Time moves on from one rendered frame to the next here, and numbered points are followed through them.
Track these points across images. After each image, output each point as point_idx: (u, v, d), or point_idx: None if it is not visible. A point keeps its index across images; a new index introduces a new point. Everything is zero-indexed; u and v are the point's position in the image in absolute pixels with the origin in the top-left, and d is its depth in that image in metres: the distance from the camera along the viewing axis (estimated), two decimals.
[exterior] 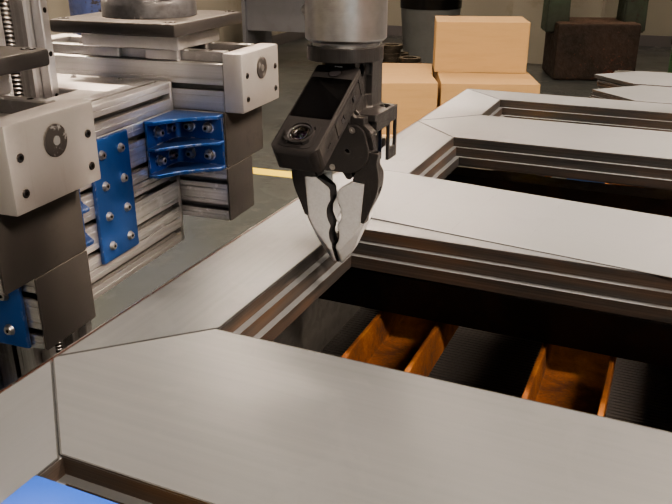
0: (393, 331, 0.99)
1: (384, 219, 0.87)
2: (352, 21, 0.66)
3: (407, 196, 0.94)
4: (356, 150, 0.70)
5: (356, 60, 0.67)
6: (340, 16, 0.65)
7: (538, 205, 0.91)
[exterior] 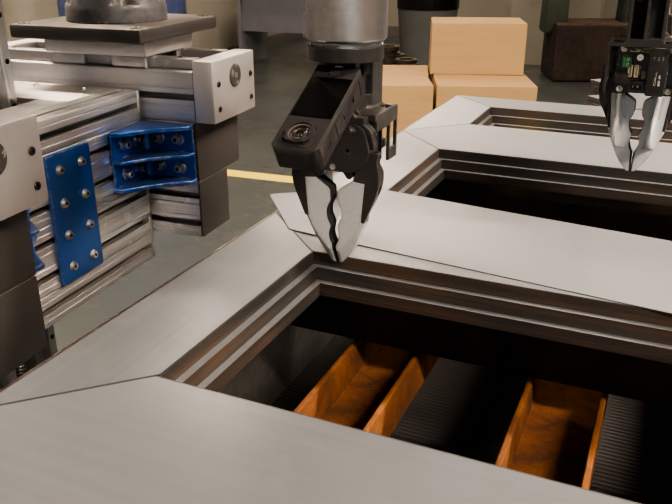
0: (370, 360, 0.92)
1: (357, 243, 0.80)
2: (352, 21, 0.66)
3: (384, 215, 0.88)
4: (356, 150, 0.70)
5: (356, 60, 0.67)
6: (341, 16, 0.65)
7: (524, 226, 0.85)
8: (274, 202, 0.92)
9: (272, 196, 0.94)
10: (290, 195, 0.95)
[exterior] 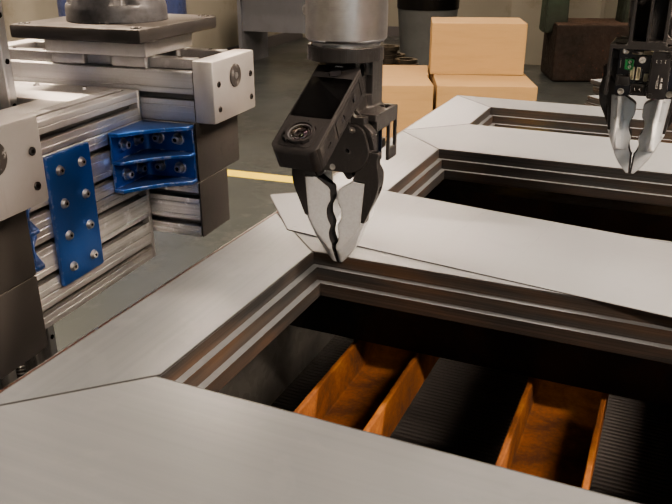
0: (371, 360, 0.92)
1: None
2: (352, 21, 0.66)
3: (383, 216, 0.87)
4: (356, 150, 0.70)
5: (356, 60, 0.67)
6: (340, 16, 0.65)
7: (524, 228, 0.84)
8: (274, 202, 0.92)
9: (271, 196, 0.94)
10: (290, 195, 0.95)
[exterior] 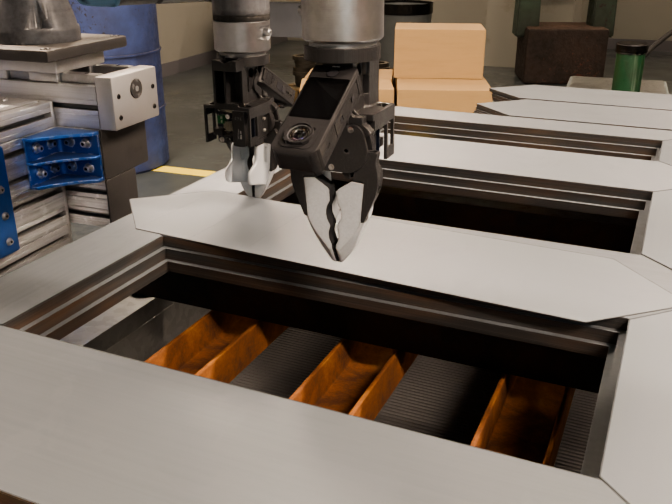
0: (229, 328, 1.10)
1: (190, 239, 0.95)
2: (349, 21, 0.66)
3: (221, 215, 1.03)
4: (355, 150, 0.70)
5: (354, 60, 0.67)
6: (337, 16, 0.65)
7: (337, 222, 1.01)
8: (131, 205, 1.07)
9: (130, 201, 1.09)
10: (147, 199, 1.09)
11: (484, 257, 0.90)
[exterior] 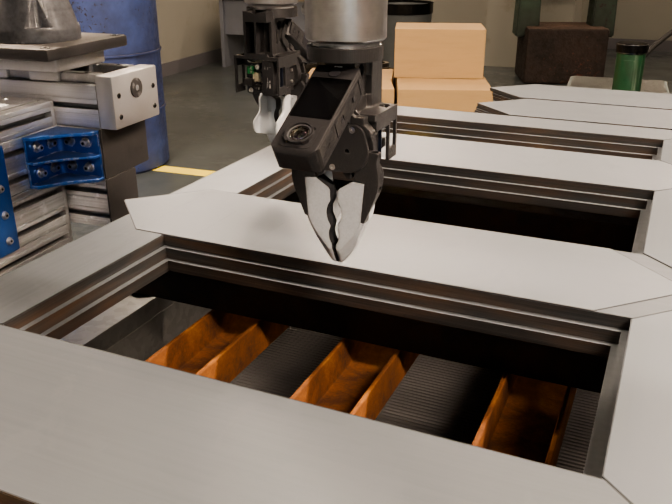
0: (230, 328, 1.10)
1: (192, 238, 0.95)
2: (352, 21, 0.66)
3: (220, 214, 1.03)
4: (356, 150, 0.70)
5: (356, 60, 0.67)
6: (340, 16, 0.65)
7: (336, 218, 1.02)
8: (127, 206, 1.06)
9: (126, 201, 1.08)
10: (142, 199, 1.09)
11: (486, 250, 0.91)
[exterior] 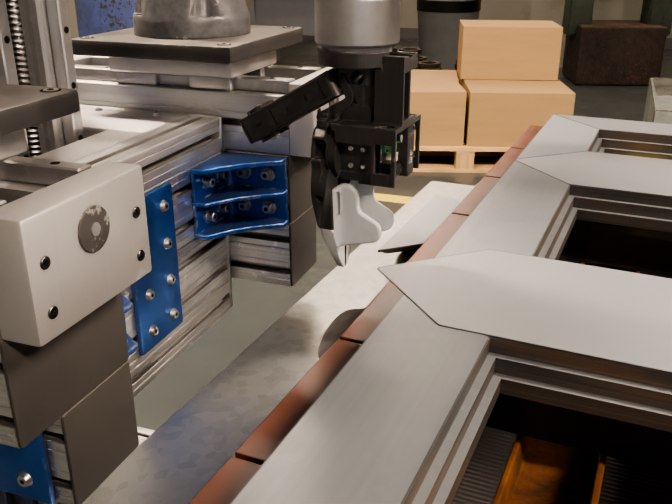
0: (528, 455, 0.75)
1: (543, 344, 0.60)
2: (314, 21, 0.66)
3: (544, 295, 0.68)
4: (316, 150, 0.70)
5: (318, 61, 0.67)
6: (315, 14, 0.67)
7: None
8: (391, 280, 0.71)
9: (382, 271, 0.73)
10: (404, 267, 0.74)
11: None
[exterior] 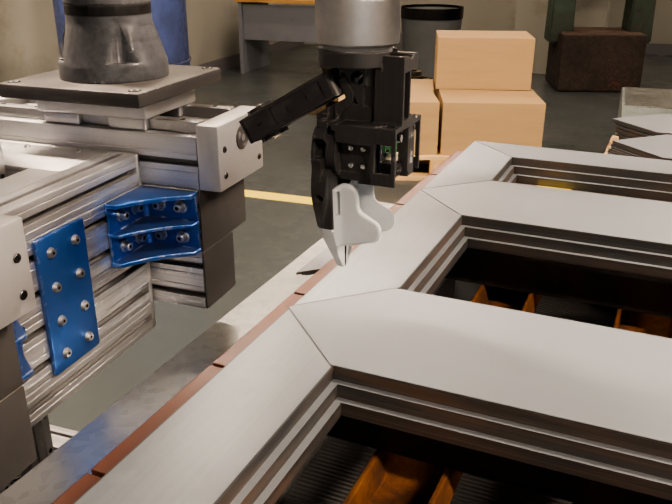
0: (393, 467, 0.83)
1: (418, 383, 0.67)
2: (315, 20, 0.66)
3: (433, 334, 0.75)
4: (316, 150, 0.70)
5: (319, 60, 0.67)
6: (315, 14, 0.67)
7: (598, 342, 0.73)
8: (298, 319, 0.78)
9: (291, 310, 0.80)
10: (312, 306, 0.81)
11: None
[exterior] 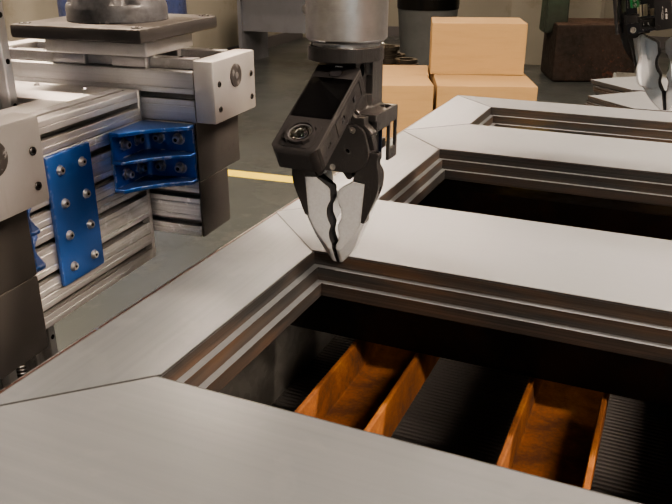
0: (371, 360, 0.92)
1: (389, 262, 0.75)
2: (353, 21, 0.66)
3: (405, 230, 0.83)
4: (356, 150, 0.70)
5: (357, 60, 0.67)
6: (341, 16, 0.65)
7: (552, 235, 0.82)
8: (284, 220, 0.86)
9: (279, 214, 0.88)
10: (298, 211, 0.89)
11: None
